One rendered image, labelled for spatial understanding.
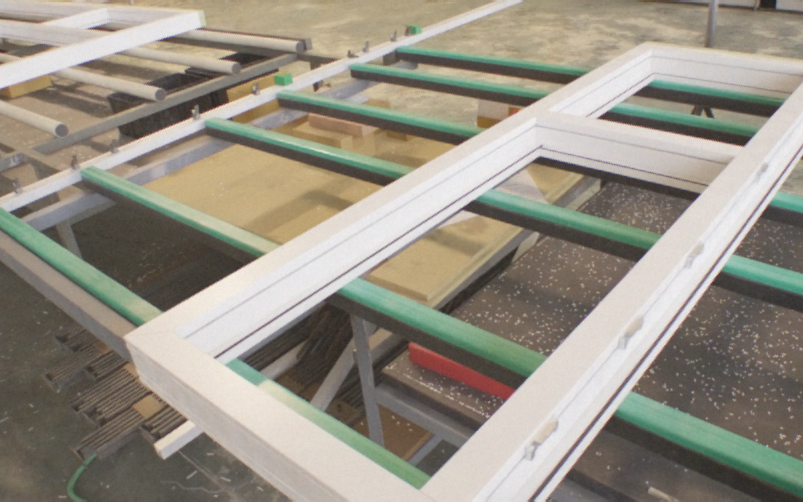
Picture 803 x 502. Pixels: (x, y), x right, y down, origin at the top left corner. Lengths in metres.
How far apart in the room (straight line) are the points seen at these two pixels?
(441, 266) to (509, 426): 0.81
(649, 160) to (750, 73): 0.56
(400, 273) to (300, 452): 0.81
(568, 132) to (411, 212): 0.38
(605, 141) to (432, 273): 0.43
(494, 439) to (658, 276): 0.32
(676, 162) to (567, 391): 0.65
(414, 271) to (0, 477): 1.40
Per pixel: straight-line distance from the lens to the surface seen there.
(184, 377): 0.74
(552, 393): 0.66
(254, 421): 0.67
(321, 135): 1.91
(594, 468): 1.06
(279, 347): 1.76
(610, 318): 0.75
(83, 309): 1.09
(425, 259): 1.42
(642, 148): 1.24
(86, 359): 1.95
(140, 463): 2.06
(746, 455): 0.74
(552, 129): 1.31
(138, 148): 1.69
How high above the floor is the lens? 1.38
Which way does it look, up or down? 31 degrees down
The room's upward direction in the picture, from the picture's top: 6 degrees counter-clockwise
